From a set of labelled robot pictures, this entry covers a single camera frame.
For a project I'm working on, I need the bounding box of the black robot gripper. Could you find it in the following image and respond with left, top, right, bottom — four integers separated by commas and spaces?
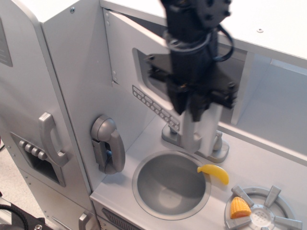
145, 33, 238, 122

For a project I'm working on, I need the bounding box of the silver microwave door handle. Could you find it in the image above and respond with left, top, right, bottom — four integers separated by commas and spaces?
181, 103, 223, 158

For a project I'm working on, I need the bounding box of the grey toy microwave door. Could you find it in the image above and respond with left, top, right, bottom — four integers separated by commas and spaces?
104, 10, 184, 135

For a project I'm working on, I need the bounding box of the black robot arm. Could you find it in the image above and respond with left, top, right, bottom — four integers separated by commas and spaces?
146, 0, 238, 122

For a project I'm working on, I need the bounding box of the silver toy faucet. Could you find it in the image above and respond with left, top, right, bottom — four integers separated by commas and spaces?
162, 125, 229, 163

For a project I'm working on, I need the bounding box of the yellow toy banana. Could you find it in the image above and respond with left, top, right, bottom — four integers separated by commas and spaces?
197, 164, 229, 185

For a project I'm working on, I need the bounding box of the round silver toy sink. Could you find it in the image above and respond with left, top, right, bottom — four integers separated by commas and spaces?
132, 150, 211, 220

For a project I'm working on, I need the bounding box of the yellow toy corn cob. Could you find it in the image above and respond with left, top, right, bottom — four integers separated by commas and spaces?
230, 196, 251, 219

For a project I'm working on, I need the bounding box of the silver toy stove burner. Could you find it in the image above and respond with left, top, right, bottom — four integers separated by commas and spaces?
224, 185, 303, 230

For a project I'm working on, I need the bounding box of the grey toy oven panel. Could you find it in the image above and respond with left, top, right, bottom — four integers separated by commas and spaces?
102, 208, 141, 230

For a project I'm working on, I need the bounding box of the grey toy fridge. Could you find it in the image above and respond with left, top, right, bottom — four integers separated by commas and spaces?
0, 0, 100, 230

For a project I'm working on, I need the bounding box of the grey toy ice dispenser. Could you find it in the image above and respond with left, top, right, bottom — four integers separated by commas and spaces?
10, 132, 66, 187

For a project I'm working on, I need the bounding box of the grey toy wall phone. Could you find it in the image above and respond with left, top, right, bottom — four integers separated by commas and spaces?
91, 115, 125, 174

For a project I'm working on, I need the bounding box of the silver fridge door handle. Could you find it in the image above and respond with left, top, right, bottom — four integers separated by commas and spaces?
38, 112, 68, 167

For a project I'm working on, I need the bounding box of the silver lower door handle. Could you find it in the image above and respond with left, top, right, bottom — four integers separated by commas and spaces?
78, 212, 93, 230

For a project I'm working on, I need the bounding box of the black cable and bracket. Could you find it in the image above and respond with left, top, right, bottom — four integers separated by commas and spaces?
0, 191, 46, 230

